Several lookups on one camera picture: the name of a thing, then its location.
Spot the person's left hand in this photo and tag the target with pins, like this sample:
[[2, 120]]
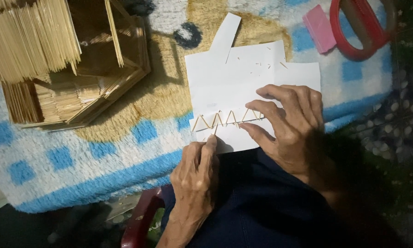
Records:
[[192, 182]]

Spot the person's right hand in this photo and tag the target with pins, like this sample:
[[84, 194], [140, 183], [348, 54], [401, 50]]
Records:
[[296, 137]]

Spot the single wooden toothpick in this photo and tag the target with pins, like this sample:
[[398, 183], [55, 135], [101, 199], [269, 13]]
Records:
[[215, 130]]

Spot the zigzag row of glued toothpicks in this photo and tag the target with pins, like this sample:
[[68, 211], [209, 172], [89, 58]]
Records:
[[218, 119]]

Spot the dark red plastic chair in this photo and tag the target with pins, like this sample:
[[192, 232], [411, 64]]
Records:
[[139, 217]]

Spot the person's dark blue trousers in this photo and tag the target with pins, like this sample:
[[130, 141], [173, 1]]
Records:
[[261, 206]]

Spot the scattered toothpick scraps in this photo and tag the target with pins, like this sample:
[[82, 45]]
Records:
[[268, 64]]

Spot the large white paper sheet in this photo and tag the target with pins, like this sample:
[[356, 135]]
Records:
[[234, 82]]

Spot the blue white fluffy blanket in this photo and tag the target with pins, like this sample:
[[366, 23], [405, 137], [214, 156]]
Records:
[[89, 165]]

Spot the red tape roll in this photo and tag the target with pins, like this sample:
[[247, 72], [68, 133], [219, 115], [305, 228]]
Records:
[[341, 41]]

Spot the pink rectangular block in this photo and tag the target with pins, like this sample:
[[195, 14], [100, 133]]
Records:
[[318, 29]]

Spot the narrow white paper strip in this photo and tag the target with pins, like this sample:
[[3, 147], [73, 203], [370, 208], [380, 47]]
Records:
[[225, 34]]

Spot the wooden stick model house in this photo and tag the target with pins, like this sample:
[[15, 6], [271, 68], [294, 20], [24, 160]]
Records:
[[55, 62]]

